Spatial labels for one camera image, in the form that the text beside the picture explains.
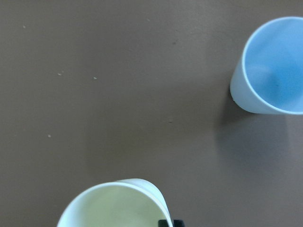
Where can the blue cup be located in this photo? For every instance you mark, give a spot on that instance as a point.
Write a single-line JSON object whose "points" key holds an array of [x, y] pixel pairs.
{"points": [[268, 78]]}

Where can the cream yellow cup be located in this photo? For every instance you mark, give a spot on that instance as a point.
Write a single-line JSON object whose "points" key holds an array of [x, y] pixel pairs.
{"points": [[124, 203]]}

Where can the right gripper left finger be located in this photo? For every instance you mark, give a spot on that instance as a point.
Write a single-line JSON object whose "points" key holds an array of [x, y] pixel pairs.
{"points": [[162, 223]]}

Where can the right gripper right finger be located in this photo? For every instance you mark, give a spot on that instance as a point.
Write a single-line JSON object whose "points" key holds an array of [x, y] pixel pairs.
{"points": [[178, 223]]}

